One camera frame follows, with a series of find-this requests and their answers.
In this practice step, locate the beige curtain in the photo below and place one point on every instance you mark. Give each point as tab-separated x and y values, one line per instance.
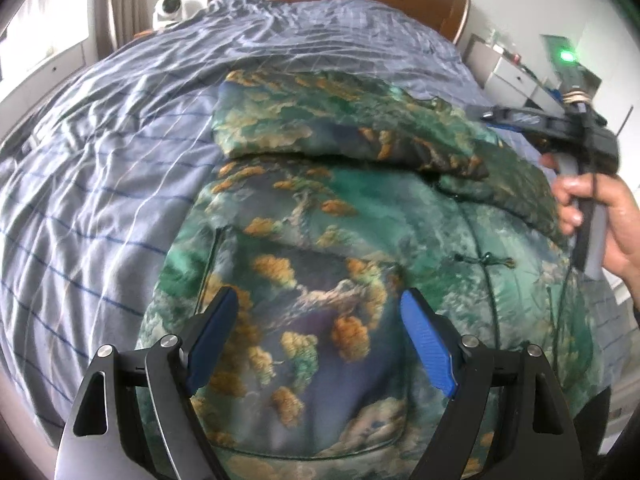
110	5

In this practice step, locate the person's dark clothing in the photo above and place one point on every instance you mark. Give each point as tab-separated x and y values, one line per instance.
617	435

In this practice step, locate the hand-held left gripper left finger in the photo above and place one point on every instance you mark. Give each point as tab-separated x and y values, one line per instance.
212	340

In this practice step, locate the green printed jacket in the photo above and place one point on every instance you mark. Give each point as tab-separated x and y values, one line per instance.
325	260

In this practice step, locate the person's right hand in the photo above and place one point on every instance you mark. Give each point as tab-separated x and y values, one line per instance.
622	230

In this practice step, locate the white desk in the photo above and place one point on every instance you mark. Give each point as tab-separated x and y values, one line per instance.
512	77

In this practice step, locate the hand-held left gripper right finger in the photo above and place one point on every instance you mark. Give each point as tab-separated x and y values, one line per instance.
427	342

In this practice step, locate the bed with blue plaid sheet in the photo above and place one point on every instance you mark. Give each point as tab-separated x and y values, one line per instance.
110	160

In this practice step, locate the white security camera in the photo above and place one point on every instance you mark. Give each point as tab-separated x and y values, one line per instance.
167	10

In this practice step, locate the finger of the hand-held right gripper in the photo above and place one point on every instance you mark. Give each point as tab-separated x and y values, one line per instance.
515	119

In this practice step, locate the window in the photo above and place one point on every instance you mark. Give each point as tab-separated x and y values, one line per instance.
45	10

